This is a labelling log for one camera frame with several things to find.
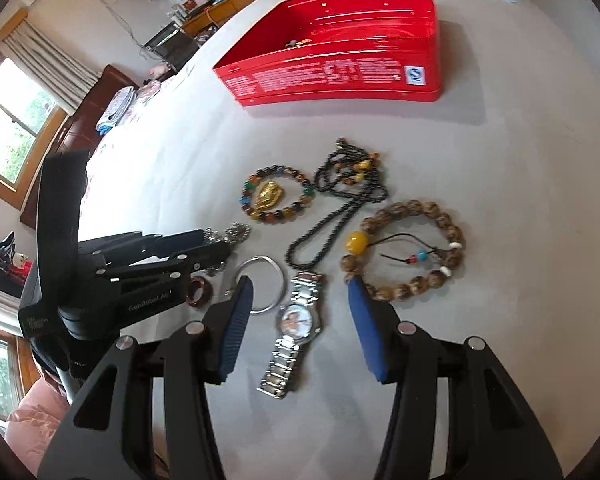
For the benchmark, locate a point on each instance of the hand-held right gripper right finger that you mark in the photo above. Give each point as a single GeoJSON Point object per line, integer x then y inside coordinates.
{"type": "Point", "coordinates": [370, 335]}

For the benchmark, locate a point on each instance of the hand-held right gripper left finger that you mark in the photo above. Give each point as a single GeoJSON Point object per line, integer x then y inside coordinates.
{"type": "Point", "coordinates": [234, 332]}

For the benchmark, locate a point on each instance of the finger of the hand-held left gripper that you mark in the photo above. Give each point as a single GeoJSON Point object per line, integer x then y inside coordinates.
{"type": "Point", "coordinates": [145, 242]}
{"type": "Point", "coordinates": [150, 290]}

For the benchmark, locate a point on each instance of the silver wristwatch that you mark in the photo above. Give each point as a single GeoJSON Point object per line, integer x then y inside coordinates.
{"type": "Point", "coordinates": [297, 322]}

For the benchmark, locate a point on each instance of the silver bangle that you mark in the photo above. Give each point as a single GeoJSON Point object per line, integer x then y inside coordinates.
{"type": "Point", "coordinates": [282, 280]}

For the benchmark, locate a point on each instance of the gold pendant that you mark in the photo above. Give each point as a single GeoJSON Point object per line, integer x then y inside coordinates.
{"type": "Point", "coordinates": [269, 194]}

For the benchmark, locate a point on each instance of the red tin box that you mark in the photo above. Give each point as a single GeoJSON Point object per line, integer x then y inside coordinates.
{"type": "Point", "coordinates": [330, 75]}

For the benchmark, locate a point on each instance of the small dark jewelry piece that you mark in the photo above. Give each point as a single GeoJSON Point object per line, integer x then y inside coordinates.
{"type": "Point", "coordinates": [296, 43]}

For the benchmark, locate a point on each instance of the shelf with figurines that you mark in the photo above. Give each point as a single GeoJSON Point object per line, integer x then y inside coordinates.
{"type": "Point", "coordinates": [7, 265]}

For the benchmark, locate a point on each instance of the grey bed sheet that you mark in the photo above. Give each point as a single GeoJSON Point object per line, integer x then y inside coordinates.
{"type": "Point", "coordinates": [180, 185]}

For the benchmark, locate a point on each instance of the dark wooden headboard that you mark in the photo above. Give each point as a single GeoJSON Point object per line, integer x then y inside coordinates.
{"type": "Point", "coordinates": [75, 135]}

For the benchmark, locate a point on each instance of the folded patterned cloth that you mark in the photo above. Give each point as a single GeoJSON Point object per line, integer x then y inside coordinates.
{"type": "Point", "coordinates": [116, 107]}

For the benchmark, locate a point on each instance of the beige curtain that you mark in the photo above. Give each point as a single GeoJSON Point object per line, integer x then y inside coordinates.
{"type": "Point", "coordinates": [50, 60]}

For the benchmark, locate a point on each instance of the wooden desk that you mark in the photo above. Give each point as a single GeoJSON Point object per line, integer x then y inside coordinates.
{"type": "Point", "coordinates": [212, 15]}

